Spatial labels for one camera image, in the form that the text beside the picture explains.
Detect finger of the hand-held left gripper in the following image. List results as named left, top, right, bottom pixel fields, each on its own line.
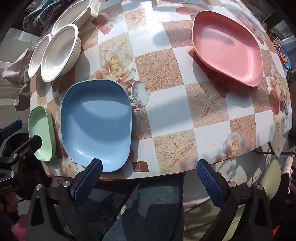
left=10, top=135, right=42, bottom=161
left=0, top=119, right=23, bottom=139

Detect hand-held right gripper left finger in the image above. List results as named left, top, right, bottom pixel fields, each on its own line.
left=25, top=158, right=109, bottom=241

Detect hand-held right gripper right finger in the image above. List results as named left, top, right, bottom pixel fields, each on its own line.
left=196, top=159, right=274, bottom=241

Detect green plate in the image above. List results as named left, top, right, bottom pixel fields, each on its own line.
left=28, top=105, right=56, bottom=162

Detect blue plate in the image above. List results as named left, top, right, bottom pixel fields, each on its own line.
left=60, top=79, right=133, bottom=172

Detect white small plate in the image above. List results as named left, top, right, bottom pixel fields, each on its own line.
left=28, top=34, right=52, bottom=78

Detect small white bowl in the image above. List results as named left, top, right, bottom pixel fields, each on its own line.
left=40, top=24, right=82, bottom=83

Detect large white bowl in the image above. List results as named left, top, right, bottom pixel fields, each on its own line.
left=51, top=0, right=92, bottom=36

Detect pink plastic bowl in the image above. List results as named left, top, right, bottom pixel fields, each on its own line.
left=192, top=10, right=264, bottom=87

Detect beige cloth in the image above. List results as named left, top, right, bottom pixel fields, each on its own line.
left=2, top=46, right=35, bottom=112

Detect person's legs in jeans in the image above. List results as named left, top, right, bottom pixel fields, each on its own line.
left=102, top=174, right=185, bottom=241

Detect pale green chair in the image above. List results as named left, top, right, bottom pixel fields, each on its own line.
left=259, top=159, right=282, bottom=200

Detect grey plaid cloth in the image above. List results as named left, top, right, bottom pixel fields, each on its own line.
left=23, top=0, right=67, bottom=29

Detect printed checkered tablecloth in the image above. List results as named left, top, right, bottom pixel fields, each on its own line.
left=28, top=0, right=290, bottom=180

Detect bundle of toothpicks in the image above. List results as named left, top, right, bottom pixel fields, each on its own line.
left=262, top=22, right=289, bottom=64

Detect blue box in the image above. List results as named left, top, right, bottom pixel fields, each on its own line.
left=281, top=38, right=296, bottom=69

